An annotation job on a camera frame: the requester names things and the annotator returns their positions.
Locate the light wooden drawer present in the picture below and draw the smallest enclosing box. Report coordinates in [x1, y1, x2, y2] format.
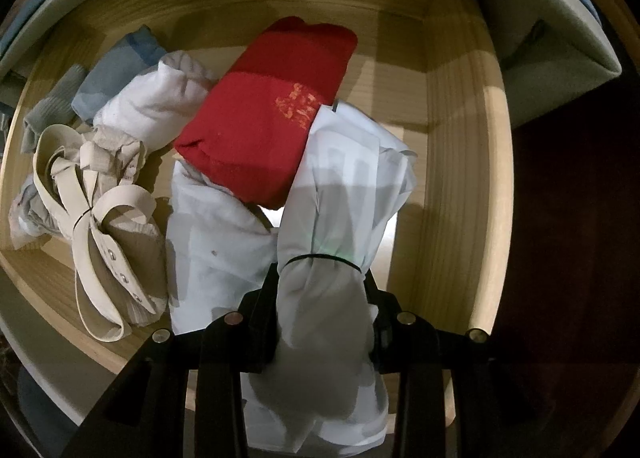
[0, 0, 516, 439]

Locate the light blue underwear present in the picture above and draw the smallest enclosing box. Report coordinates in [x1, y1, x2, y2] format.
[71, 25, 168, 126]

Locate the red underwear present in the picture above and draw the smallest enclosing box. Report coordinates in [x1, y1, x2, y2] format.
[174, 16, 359, 211]

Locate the pale white underwear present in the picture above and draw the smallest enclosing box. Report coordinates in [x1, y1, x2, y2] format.
[242, 100, 418, 456]
[167, 160, 278, 339]

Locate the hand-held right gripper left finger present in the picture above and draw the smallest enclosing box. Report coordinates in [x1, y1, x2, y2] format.
[60, 263, 280, 458]

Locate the pale white crumpled underwear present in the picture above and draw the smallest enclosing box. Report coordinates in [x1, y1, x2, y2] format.
[167, 160, 278, 339]

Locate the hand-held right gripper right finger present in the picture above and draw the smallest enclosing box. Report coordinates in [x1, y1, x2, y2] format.
[365, 270, 551, 458]

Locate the grey rolled sock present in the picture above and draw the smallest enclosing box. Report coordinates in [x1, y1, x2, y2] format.
[21, 64, 88, 153]

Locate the grey upholstered bed frame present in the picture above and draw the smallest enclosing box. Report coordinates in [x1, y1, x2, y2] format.
[0, 0, 623, 129]

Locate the beige bra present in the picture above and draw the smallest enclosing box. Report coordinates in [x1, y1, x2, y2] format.
[30, 124, 168, 344]

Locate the pale patterned underwear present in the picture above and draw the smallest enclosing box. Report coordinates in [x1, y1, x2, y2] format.
[9, 183, 71, 251]

